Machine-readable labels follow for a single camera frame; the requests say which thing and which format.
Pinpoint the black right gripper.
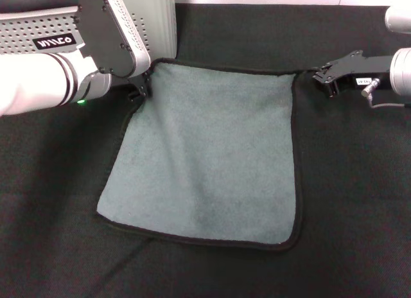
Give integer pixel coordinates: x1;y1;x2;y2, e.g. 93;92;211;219
313;49;394;98

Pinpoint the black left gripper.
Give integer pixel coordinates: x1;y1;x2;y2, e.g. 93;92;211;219
127;68;154;102

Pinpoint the grey-green towel with black hem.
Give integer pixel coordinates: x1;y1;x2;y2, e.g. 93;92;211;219
94;57;306;254

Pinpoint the grey perforated storage box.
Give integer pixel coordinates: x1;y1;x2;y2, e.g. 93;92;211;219
0;0;178;64

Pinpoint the black tablecloth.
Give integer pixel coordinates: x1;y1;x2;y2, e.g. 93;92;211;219
0;2;411;298

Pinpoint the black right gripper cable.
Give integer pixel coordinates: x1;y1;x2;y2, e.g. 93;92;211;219
361;78;411;110

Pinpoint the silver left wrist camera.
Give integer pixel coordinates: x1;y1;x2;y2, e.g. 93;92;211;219
73;0;152;80

